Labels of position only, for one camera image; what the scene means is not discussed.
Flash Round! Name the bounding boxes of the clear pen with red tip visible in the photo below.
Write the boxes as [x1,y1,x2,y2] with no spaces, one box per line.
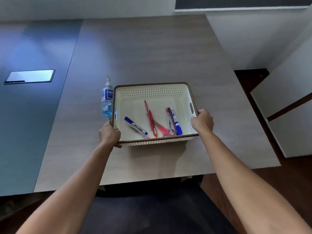
[128,125,150,140]

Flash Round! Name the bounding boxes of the blue hand sanitizer pump bottle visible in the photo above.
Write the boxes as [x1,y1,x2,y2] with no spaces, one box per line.
[101,75,114,117]

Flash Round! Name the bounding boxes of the person's left hand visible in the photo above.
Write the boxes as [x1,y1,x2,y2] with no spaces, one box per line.
[98,121,122,149]

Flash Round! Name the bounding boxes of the person's left forearm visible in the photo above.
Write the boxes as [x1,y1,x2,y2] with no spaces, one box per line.
[15,139,115,234]

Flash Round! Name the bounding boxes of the person's right forearm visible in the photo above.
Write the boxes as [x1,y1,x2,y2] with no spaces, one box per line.
[198,129,312,234]

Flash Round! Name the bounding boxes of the red handled scissors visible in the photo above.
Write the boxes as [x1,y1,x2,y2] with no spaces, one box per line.
[153,120,175,138]

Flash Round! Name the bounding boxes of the white cabinet with brown strip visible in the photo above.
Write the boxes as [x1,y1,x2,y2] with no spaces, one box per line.
[250,34,312,159]

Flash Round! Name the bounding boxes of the thick red pen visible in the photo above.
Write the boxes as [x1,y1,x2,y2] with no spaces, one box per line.
[148,110,158,138]

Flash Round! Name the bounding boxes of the white perforated plastic basket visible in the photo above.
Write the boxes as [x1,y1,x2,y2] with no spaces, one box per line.
[110,82,199,147]

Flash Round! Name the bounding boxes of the person's dark trousers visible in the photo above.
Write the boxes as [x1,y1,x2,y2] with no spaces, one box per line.
[78,175,238,234]

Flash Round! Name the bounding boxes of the blue marker with label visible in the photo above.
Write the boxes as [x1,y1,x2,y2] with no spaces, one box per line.
[171,109,183,136]

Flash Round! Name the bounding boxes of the blue cap white marker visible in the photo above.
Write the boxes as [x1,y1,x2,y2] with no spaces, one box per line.
[124,116,149,136]

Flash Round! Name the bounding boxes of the metal table cable hatch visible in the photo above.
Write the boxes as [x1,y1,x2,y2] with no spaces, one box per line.
[4,69,56,85]

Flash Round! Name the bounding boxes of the person's right hand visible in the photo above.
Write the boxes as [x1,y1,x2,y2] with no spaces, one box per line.
[191,109,214,135]

